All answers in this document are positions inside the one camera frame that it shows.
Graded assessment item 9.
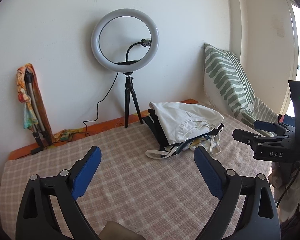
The white folded garment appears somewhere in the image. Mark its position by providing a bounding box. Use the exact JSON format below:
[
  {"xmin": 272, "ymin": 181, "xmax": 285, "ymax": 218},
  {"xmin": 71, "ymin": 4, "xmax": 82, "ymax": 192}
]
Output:
[{"xmin": 149, "ymin": 102, "xmax": 224, "ymax": 145}]

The stack of dark clothes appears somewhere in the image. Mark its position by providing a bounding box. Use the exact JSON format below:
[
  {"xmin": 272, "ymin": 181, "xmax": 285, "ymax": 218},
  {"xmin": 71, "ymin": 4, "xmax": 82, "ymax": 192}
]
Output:
[{"xmin": 143, "ymin": 109, "xmax": 224, "ymax": 149}]

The grey folded tripod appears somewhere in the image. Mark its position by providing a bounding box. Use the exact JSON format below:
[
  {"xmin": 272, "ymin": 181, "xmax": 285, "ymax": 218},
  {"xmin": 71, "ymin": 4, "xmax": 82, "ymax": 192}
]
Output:
[{"xmin": 24, "ymin": 68, "xmax": 52, "ymax": 151}]

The colourful floral scarf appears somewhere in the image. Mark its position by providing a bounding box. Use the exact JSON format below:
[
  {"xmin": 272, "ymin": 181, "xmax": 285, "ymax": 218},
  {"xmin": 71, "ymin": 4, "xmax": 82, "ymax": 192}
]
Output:
[{"xmin": 16, "ymin": 63, "xmax": 81, "ymax": 145}]

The black ring light tripod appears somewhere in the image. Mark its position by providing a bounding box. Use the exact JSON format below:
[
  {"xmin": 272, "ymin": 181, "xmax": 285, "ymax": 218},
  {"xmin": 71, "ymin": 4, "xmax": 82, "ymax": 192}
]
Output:
[{"xmin": 123, "ymin": 72, "xmax": 144, "ymax": 129}]

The black gooseneck phone holder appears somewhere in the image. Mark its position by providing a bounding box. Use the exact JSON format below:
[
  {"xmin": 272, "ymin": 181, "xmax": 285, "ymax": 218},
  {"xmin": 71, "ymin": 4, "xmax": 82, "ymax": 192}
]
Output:
[{"xmin": 116, "ymin": 38, "xmax": 152, "ymax": 66}]

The white strappy top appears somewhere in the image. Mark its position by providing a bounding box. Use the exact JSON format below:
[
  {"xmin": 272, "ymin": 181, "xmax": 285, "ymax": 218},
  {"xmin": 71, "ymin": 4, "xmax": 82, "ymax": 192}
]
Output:
[{"xmin": 145, "ymin": 133, "xmax": 221, "ymax": 159}]

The black power cable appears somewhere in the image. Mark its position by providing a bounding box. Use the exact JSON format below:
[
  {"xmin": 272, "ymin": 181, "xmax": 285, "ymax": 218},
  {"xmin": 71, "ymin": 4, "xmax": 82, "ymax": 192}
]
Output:
[{"xmin": 13, "ymin": 73, "xmax": 120, "ymax": 160}]

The white ring light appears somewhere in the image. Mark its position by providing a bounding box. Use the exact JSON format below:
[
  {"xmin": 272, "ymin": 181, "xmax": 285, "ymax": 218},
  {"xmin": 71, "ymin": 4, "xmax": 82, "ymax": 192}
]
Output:
[{"xmin": 91, "ymin": 9, "xmax": 159, "ymax": 73}]

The green striped pillow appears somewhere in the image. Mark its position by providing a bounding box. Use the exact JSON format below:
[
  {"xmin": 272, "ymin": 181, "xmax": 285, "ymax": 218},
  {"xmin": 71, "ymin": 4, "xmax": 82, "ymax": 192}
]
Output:
[{"xmin": 204, "ymin": 43, "xmax": 279, "ymax": 128}]

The beige plaid blanket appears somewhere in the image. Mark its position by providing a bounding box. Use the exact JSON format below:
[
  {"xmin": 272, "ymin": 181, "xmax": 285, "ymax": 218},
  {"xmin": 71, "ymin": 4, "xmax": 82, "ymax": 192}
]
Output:
[{"xmin": 0, "ymin": 101, "xmax": 274, "ymax": 240}]

